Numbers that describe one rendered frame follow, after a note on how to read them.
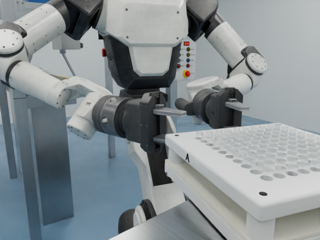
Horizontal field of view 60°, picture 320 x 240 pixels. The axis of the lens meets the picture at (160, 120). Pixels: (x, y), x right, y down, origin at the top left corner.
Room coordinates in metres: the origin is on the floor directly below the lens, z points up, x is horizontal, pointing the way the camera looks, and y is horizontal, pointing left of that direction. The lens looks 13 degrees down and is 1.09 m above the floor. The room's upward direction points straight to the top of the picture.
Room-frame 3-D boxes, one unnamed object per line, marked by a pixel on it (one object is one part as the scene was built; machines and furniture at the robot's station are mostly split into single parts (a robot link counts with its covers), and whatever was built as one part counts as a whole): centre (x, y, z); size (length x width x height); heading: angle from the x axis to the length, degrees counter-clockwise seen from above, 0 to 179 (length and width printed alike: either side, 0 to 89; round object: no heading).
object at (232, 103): (0.58, -0.16, 0.99); 0.06 x 0.03 x 0.02; 12
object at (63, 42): (1.70, 0.56, 1.22); 0.22 x 0.11 x 0.20; 33
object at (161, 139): (0.51, -0.02, 0.93); 0.06 x 0.03 x 0.02; 52
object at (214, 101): (0.67, -0.15, 0.96); 0.12 x 0.10 x 0.13; 12
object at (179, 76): (1.93, -0.16, 1.05); 0.17 x 0.06 x 0.26; 123
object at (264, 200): (0.38, -0.16, 0.95); 0.25 x 0.24 x 0.02; 110
